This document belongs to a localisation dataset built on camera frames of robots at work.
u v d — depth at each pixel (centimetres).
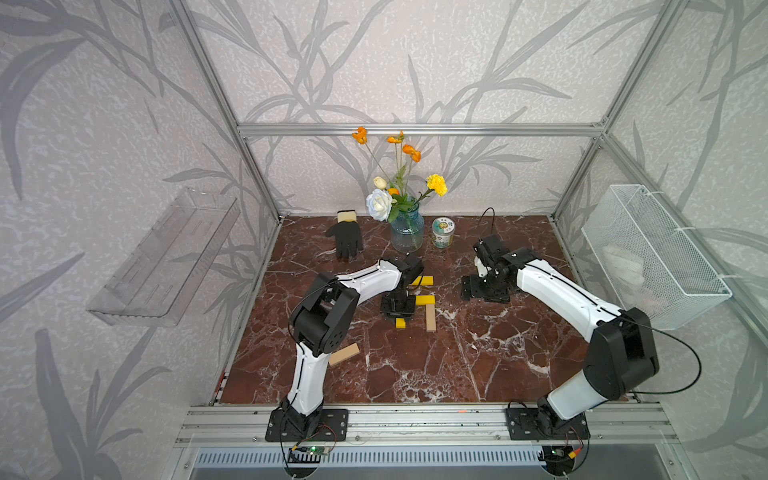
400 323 89
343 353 85
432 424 75
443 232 105
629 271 76
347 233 115
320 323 53
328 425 73
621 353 43
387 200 79
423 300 96
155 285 64
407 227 102
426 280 103
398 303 83
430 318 92
